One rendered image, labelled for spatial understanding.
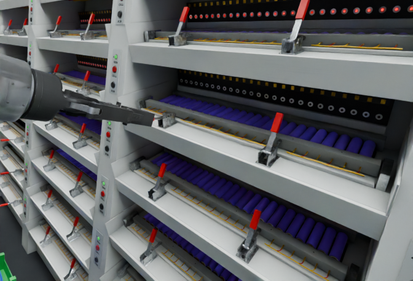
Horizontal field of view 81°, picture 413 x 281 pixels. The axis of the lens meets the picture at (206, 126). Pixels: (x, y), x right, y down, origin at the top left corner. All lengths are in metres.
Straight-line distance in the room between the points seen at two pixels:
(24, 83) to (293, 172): 0.41
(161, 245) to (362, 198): 0.55
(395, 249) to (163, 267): 0.53
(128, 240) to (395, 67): 0.75
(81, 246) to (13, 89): 0.82
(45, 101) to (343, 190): 0.45
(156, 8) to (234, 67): 0.37
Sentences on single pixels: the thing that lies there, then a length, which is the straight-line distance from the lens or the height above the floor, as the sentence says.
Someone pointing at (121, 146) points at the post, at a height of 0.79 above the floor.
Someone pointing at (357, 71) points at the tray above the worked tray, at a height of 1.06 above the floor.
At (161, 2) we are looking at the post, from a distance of 0.77.
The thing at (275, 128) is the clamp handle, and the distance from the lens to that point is 0.43.
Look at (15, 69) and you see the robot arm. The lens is 0.40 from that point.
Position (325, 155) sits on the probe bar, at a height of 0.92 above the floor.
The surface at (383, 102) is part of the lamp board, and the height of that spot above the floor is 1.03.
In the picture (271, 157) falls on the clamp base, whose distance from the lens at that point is 0.43.
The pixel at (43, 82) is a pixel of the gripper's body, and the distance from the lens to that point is 0.42.
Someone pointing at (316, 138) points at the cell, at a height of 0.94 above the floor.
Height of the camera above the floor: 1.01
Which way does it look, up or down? 10 degrees down
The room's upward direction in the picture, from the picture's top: 10 degrees clockwise
